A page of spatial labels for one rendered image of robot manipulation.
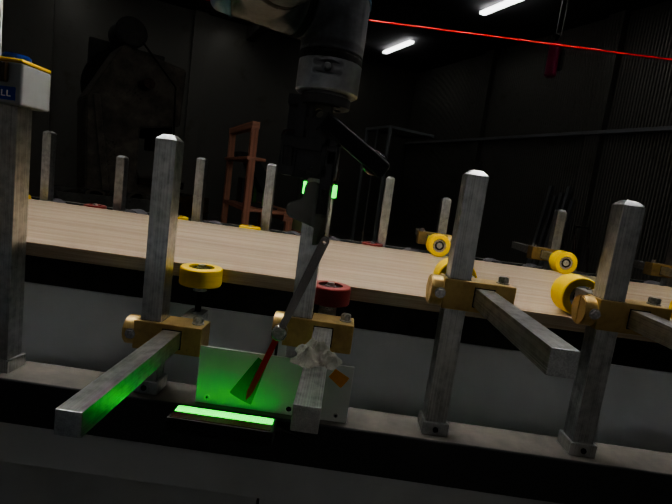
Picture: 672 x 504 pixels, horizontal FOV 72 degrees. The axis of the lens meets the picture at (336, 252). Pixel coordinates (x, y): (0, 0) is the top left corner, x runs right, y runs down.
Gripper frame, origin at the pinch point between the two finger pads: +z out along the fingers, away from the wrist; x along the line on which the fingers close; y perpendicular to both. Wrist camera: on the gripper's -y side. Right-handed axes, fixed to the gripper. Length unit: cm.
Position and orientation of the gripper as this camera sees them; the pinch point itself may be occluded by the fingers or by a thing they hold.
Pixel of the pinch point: (321, 237)
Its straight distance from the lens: 69.3
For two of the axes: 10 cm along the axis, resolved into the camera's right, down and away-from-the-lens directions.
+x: -0.3, 1.3, -9.9
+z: -1.4, 9.8, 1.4
